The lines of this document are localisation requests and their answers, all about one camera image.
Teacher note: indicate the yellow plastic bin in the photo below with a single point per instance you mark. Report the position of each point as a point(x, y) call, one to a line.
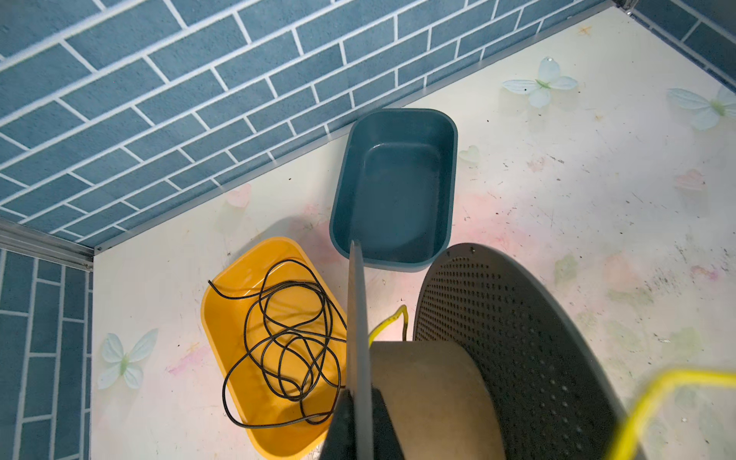
point(279, 337)

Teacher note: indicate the grey cable spool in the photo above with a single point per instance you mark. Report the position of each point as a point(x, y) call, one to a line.
point(494, 368)

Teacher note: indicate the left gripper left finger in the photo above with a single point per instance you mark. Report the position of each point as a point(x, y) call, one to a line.
point(340, 442)

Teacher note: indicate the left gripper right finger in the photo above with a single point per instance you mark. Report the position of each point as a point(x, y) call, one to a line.
point(385, 440)

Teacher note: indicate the teal plastic bin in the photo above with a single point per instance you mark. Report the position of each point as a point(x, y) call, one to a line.
point(395, 192)

